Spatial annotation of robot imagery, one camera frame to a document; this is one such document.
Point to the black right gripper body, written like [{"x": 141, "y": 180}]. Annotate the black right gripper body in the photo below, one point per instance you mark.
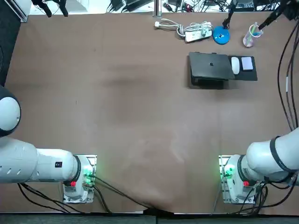
[{"x": 292, "y": 8}]

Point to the aluminium frame post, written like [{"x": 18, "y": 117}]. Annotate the aluminium frame post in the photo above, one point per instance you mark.
[
  {"x": 21, "y": 11},
  {"x": 157, "y": 9}
]

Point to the pink pen cup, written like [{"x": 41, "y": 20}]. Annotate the pink pen cup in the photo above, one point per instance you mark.
[{"x": 248, "y": 40}]

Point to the grey laptop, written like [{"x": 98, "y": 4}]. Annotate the grey laptop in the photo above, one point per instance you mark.
[{"x": 210, "y": 65}]

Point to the black labelled power adapter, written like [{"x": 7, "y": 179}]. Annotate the black labelled power adapter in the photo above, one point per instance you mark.
[{"x": 244, "y": 4}]

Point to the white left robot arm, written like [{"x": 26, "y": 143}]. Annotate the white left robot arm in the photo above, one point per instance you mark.
[{"x": 46, "y": 165}]

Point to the white power strip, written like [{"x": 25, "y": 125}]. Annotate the white power strip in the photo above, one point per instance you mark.
[{"x": 194, "y": 37}]

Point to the blue desk lamp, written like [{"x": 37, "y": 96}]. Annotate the blue desk lamp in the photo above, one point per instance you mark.
[{"x": 220, "y": 36}]

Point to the black mouse pad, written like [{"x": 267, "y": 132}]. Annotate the black mouse pad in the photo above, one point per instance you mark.
[{"x": 247, "y": 75}]

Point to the white charger plug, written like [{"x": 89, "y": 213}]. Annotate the white charger plug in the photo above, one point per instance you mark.
[{"x": 205, "y": 31}]

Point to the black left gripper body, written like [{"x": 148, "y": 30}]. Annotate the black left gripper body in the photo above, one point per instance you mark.
[{"x": 51, "y": 1}]

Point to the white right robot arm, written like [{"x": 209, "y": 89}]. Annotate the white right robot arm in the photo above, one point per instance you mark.
[{"x": 261, "y": 158}]

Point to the white computer mouse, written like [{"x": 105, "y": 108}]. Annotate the white computer mouse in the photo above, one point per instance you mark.
[{"x": 235, "y": 65}]

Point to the grey power adapter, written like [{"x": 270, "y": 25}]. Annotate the grey power adapter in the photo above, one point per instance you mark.
[{"x": 137, "y": 2}]

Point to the green pen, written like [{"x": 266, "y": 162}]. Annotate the green pen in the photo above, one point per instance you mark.
[{"x": 253, "y": 29}]

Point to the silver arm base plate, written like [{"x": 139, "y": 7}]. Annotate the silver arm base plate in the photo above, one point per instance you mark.
[
  {"x": 222, "y": 161},
  {"x": 92, "y": 161}
]

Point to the blue pen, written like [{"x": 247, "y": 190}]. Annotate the blue pen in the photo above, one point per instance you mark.
[{"x": 258, "y": 34}]

